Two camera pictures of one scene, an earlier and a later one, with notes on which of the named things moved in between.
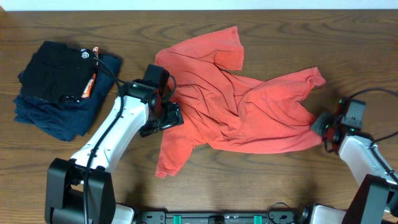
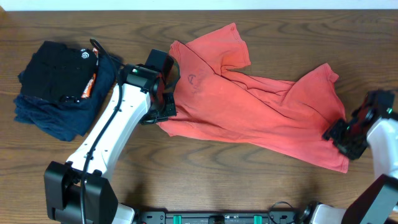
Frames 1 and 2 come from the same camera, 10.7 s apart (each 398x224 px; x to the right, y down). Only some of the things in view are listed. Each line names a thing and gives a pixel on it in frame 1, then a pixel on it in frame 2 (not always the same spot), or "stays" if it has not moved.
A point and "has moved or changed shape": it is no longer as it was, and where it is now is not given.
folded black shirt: [57, 71] stays
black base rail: [222, 217] stays
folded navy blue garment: [68, 121] stays
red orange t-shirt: [222, 109] has moved or changed shape
